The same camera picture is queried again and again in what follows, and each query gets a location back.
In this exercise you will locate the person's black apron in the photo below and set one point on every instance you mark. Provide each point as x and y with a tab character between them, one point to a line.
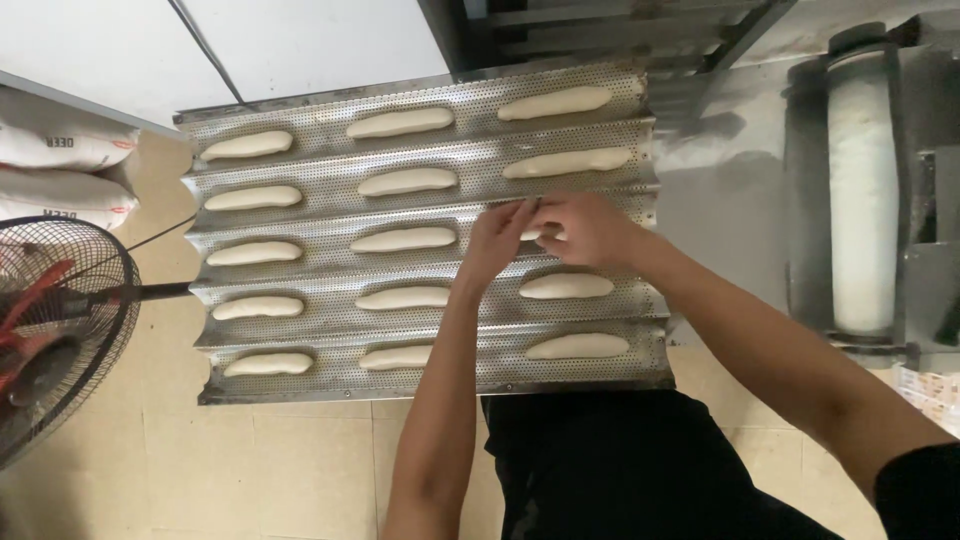
622	472

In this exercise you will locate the perforated metal baguette tray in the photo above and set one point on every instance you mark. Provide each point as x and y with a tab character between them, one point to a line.
480	142

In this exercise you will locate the white roller belt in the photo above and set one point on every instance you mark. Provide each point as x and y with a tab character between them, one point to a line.
862	195

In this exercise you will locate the person's black right sleeve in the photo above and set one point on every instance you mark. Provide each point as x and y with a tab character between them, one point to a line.
922	495

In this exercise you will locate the person's left hand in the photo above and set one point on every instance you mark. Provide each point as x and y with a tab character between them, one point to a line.
491	247

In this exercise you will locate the printed carton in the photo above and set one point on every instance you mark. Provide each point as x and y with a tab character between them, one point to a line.
934	397

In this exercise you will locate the small raw dough piece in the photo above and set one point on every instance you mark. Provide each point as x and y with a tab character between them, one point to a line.
531	235

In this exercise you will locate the dark metal rack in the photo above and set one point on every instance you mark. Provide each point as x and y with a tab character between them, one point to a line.
592	30

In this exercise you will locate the person's left fingers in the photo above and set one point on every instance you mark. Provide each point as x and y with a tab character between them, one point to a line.
510	217

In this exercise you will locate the grey dough moulder machine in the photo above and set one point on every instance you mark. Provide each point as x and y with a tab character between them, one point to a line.
930	262

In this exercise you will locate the group of raw dough rolls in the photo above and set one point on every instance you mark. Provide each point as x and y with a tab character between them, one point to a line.
405	240

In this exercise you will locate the black fan pole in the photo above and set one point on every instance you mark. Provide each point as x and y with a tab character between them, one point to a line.
161	290

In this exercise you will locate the white flour sack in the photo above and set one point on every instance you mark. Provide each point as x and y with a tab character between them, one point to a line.
60	195
52	146

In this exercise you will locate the black fan with red blades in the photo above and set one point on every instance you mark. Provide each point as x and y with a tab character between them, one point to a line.
52	330

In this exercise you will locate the person's right fingers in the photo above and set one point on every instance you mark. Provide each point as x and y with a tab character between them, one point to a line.
547	217

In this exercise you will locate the person's right hand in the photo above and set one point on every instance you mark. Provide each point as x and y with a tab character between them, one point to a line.
596	232

